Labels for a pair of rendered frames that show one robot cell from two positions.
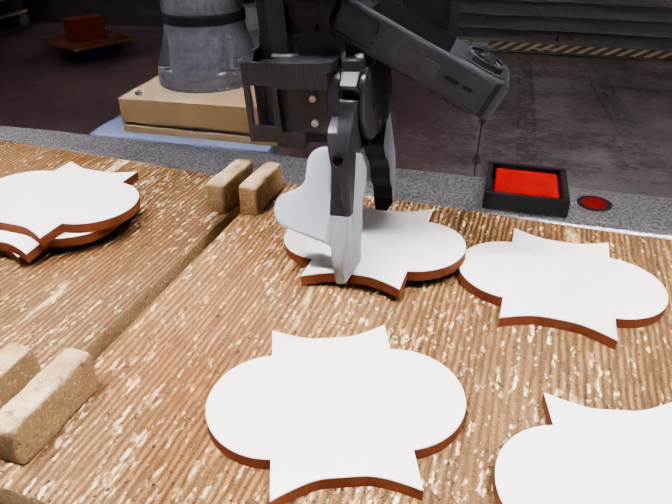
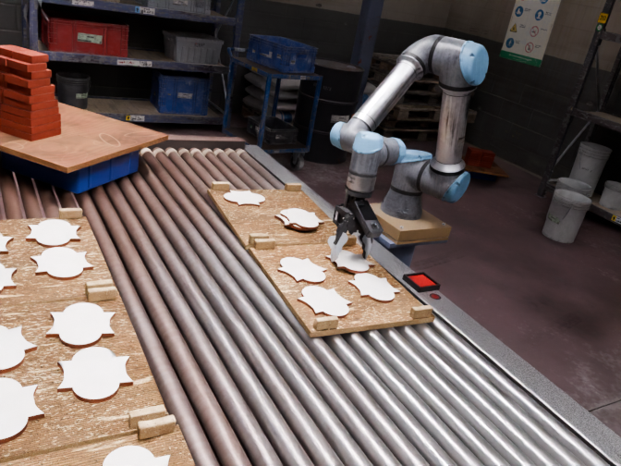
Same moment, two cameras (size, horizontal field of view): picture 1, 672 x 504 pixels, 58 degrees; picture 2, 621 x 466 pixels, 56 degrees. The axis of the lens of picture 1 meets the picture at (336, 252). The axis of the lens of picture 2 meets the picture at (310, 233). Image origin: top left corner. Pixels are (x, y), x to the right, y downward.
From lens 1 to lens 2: 131 cm
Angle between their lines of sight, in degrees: 37
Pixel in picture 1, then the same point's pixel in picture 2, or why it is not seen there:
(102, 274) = (295, 236)
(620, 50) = not seen: outside the picture
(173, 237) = (316, 239)
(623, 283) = (383, 294)
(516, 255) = (373, 279)
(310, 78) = (343, 214)
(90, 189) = (310, 219)
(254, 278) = (319, 252)
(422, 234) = (360, 264)
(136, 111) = not seen: hidden behind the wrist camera
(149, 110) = not seen: hidden behind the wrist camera
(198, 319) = (300, 251)
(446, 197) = (398, 272)
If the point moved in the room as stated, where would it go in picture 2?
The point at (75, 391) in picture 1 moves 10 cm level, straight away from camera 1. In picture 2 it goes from (269, 245) to (280, 232)
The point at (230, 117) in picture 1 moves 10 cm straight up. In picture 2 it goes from (386, 226) to (394, 200)
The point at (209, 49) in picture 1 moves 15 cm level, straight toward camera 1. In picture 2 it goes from (396, 201) to (377, 210)
